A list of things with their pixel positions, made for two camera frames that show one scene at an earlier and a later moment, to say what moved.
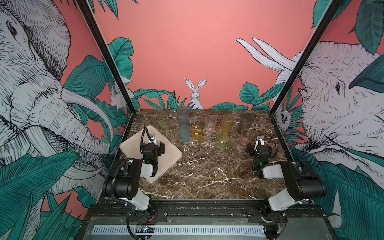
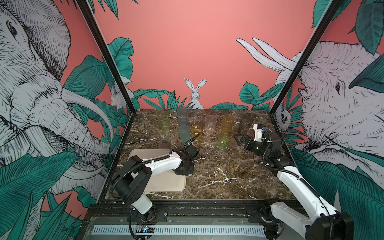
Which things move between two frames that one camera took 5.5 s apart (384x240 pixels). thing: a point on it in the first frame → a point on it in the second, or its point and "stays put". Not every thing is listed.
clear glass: x=210 y=124 stays put
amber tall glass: x=227 y=122 stays put
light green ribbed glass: x=163 y=118 stays put
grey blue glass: x=182 y=112 stays put
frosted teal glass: x=184 y=131 stays put
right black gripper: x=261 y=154 → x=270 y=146
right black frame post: x=333 y=8 stays put
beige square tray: x=131 y=147 → x=168 y=181
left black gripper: x=160 y=147 → x=190 y=151
